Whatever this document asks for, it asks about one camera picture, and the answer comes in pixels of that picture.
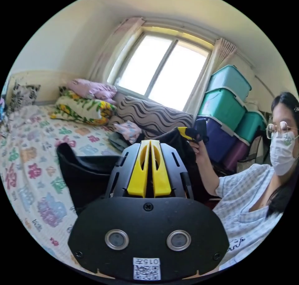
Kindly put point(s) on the person's right hand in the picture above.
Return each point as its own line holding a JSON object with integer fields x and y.
{"x": 198, "y": 153}

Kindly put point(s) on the maroon storage box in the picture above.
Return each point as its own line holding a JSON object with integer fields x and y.
{"x": 236, "y": 156}

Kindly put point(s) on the small pink patterned pillow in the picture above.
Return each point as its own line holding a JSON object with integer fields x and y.
{"x": 128, "y": 130}

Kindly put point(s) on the window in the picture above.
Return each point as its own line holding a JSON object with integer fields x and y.
{"x": 163, "y": 74}

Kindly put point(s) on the blue-purple storage box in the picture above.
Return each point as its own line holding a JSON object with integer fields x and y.
{"x": 219, "y": 142}

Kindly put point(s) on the cream curtain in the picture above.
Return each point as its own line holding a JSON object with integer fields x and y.
{"x": 109, "y": 53}
{"x": 205, "y": 84}

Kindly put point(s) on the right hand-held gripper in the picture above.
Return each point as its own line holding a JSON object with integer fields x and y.
{"x": 198, "y": 137}

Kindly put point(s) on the pile of clothes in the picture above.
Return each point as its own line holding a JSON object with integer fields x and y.
{"x": 119, "y": 143}

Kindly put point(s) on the black and white patterned pillow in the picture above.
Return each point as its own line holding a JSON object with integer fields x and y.
{"x": 23, "y": 95}

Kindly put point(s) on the wavy striped cushion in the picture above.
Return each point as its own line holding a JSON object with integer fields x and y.
{"x": 151, "y": 116}

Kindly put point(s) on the small teal storage box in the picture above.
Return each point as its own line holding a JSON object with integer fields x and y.
{"x": 251, "y": 126}

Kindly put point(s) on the black patterned short sleeve shirt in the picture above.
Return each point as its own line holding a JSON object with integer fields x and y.
{"x": 88, "y": 172}

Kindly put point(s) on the person's right forearm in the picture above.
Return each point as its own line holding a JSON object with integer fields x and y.
{"x": 209, "y": 177}

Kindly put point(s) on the bed with printed sheet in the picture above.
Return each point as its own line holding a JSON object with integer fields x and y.
{"x": 35, "y": 149}

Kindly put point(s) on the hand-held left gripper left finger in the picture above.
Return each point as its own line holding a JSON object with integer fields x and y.
{"x": 139, "y": 172}

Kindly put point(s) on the floral folded blanket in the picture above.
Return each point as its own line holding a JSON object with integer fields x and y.
{"x": 77, "y": 107}

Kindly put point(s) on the person's body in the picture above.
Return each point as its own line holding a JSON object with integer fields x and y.
{"x": 252, "y": 196}

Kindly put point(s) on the pink folded quilt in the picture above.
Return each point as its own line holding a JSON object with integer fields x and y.
{"x": 93, "y": 88}

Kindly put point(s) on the green storage box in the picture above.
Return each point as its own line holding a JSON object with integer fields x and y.
{"x": 222, "y": 107}

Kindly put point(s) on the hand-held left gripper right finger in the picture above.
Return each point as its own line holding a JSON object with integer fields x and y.
{"x": 161, "y": 177}

